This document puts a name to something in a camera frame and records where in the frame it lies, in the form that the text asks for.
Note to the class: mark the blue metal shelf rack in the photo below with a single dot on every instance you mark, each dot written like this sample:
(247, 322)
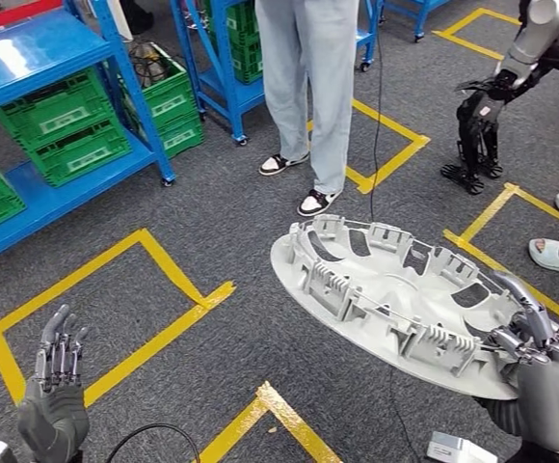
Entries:
(421, 16)
(222, 64)
(29, 57)

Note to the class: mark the yellow floor tape mark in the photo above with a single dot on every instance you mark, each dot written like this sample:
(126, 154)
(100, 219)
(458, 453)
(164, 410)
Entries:
(467, 45)
(164, 332)
(395, 156)

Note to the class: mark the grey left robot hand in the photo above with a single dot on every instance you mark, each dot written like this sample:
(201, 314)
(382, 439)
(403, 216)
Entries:
(53, 422)

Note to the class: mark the person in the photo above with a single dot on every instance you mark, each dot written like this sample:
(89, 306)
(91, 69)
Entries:
(549, 255)
(308, 64)

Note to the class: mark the grey plastic wheel hubcap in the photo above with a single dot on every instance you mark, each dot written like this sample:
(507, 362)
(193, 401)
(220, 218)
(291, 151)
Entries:
(395, 307)

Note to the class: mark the red barrier belt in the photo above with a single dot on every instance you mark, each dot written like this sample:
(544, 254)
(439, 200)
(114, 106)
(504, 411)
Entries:
(9, 16)

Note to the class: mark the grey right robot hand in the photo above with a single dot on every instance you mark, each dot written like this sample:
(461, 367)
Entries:
(554, 396)

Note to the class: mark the white board panel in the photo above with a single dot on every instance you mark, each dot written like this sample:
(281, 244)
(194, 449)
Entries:
(121, 19)

